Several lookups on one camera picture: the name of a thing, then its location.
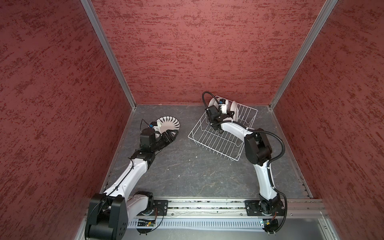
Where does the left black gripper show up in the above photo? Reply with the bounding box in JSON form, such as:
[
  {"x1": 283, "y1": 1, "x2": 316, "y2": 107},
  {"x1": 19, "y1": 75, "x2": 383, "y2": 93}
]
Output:
[{"x1": 151, "y1": 129, "x2": 179, "y2": 152}]

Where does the blue striped white plate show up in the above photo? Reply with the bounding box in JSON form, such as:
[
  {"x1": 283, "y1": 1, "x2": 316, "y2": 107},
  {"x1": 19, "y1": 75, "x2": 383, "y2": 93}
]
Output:
[{"x1": 156, "y1": 116, "x2": 181, "y2": 134}]

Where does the green red rimmed plate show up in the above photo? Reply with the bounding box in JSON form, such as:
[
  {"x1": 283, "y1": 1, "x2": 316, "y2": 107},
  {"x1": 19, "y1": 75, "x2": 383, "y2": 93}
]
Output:
[{"x1": 230, "y1": 101, "x2": 239, "y2": 121}]

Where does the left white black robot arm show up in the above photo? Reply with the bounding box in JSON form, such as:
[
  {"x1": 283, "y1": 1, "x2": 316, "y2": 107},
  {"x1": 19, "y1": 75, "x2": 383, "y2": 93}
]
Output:
[{"x1": 85, "y1": 127, "x2": 179, "y2": 240}]

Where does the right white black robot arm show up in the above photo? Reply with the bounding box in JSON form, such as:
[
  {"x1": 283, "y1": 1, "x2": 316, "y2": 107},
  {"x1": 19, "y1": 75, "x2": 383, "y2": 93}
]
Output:
[{"x1": 205, "y1": 106, "x2": 285, "y2": 216}]

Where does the white plate rearmost in rack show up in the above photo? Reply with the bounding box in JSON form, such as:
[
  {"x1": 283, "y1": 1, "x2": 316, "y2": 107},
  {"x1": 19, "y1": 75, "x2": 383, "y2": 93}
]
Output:
[{"x1": 207, "y1": 98, "x2": 216, "y2": 115}]

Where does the left base circuit board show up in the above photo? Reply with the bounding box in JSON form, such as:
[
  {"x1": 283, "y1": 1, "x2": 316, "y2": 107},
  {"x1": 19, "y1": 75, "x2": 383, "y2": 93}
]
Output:
[{"x1": 137, "y1": 219, "x2": 157, "y2": 228}]

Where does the base circuit board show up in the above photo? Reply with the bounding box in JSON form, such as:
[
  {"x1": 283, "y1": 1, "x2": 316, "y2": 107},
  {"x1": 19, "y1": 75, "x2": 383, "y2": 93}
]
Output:
[
  {"x1": 263, "y1": 220, "x2": 279, "y2": 229},
  {"x1": 137, "y1": 219, "x2": 157, "y2": 228}
]

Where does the right base circuit board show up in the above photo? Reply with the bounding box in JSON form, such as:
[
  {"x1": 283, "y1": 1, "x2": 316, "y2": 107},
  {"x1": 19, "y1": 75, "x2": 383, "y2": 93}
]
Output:
[{"x1": 263, "y1": 220, "x2": 279, "y2": 229}]

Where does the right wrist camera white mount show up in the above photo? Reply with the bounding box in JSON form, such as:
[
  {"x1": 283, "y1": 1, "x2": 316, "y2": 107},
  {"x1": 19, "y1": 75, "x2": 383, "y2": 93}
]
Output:
[{"x1": 218, "y1": 99, "x2": 227, "y2": 107}]

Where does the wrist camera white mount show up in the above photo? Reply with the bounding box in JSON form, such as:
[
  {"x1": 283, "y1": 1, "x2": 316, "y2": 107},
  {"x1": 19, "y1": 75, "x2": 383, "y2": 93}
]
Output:
[
  {"x1": 149, "y1": 121, "x2": 161, "y2": 133},
  {"x1": 218, "y1": 99, "x2": 227, "y2": 107}
]

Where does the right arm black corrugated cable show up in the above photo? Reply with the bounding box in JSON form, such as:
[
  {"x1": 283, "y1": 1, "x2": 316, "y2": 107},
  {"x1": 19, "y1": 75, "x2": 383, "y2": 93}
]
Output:
[{"x1": 201, "y1": 91, "x2": 288, "y2": 234}]

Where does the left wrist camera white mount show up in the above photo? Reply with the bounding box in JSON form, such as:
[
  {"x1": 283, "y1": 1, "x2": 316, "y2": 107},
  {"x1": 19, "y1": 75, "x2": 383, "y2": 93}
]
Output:
[{"x1": 149, "y1": 121, "x2": 161, "y2": 133}]

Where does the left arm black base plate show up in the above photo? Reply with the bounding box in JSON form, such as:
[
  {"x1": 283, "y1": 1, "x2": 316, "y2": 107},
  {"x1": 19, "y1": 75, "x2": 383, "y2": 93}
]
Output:
[{"x1": 141, "y1": 200, "x2": 169, "y2": 216}]

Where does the slotted grey cable duct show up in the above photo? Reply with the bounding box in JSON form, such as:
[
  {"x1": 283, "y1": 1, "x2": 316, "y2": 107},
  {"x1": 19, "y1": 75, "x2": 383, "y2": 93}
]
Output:
[{"x1": 125, "y1": 218, "x2": 266, "y2": 231}]

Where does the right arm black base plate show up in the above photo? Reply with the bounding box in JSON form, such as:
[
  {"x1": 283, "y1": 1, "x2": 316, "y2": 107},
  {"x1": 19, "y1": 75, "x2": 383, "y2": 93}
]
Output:
[{"x1": 245, "y1": 200, "x2": 285, "y2": 217}]

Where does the aluminium mounting rail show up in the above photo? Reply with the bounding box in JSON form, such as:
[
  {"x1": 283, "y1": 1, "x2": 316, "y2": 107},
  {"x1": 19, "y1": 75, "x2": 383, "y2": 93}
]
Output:
[{"x1": 156, "y1": 198, "x2": 329, "y2": 219}]

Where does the left aluminium corner post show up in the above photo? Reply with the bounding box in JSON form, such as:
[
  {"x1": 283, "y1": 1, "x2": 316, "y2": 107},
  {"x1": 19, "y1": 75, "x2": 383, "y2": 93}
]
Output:
[{"x1": 81, "y1": 0, "x2": 137, "y2": 110}]

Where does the aluminium corner post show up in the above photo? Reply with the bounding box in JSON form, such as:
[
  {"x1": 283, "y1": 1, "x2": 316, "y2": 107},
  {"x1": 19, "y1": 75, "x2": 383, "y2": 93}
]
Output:
[
  {"x1": 81, "y1": 0, "x2": 137, "y2": 110},
  {"x1": 269, "y1": 0, "x2": 338, "y2": 111}
]

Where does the right aluminium corner post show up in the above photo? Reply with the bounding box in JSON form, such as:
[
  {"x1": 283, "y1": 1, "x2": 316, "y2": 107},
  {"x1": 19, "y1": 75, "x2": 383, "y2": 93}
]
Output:
[{"x1": 269, "y1": 0, "x2": 338, "y2": 111}]

